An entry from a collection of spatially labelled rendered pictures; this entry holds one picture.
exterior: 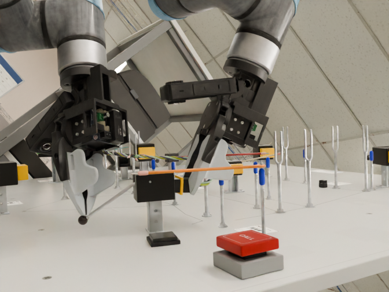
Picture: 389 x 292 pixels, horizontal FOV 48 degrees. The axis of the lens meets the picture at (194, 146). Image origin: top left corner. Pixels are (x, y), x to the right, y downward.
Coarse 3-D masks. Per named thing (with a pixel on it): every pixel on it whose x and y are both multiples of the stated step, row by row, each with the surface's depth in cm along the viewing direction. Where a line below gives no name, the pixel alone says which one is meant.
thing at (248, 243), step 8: (240, 232) 50; (248, 232) 50; (256, 232) 49; (216, 240) 49; (224, 240) 47; (232, 240) 46; (240, 240) 46; (248, 240) 46; (256, 240) 46; (264, 240) 46; (272, 240) 46; (224, 248) 47; (232, 248) 46; (240, 248) 45; (248, 248) 45; (256, 248) 45; (264, 248) 46; (272, 248) 46; (240, 256) 45; (248, 256) 46; (256, 256) 47
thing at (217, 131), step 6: (222, 114) 65; (216, 120) 63; (222, 120) 63; (216, 126) 63; (222, 126) 63; (210, 132) 64; (216, 132) 62; (222, 132) 63; (210, 138) 63; (216, 138) 63; (210, 144) 62; (216, 144) 63; (204, 150) 63; (210, 150) 63; (204, 156) 63; (210, 156) 63; (210, 162) 63
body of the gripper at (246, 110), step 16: (224, 64) 68; (240, 64) 65; (240, 80) 66; (256, 80) 68; (272, 80) 68; (224, 96) 66; (240, 96) 67; (256, 96) 67; (272, 96) 68; (208, 112) 68; (224, 112) 65; (240, 112) 65; (256, 112) 65; (208, 128) 65; (240, 128) 66; (240, 144) 66; (256, 144) 66
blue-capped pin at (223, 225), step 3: (219, 180) 66; (222, 180) 66; (219, 183) 66; (222, 183) 66; (222, 186) 67; (222, 189) 67; (222, 192) 67; (222, 195) 67; (222, 198) 67; (222, 201) 67; (222, 204) 67; (222, 207) 67; (222, 210) 67; (222, 213) 67; (222, 216) 67; (222, 219) 67; (222, 222) 67; (225, 222) 67; (219, 225) 67; (222, 225) 67; (225, 225) 67
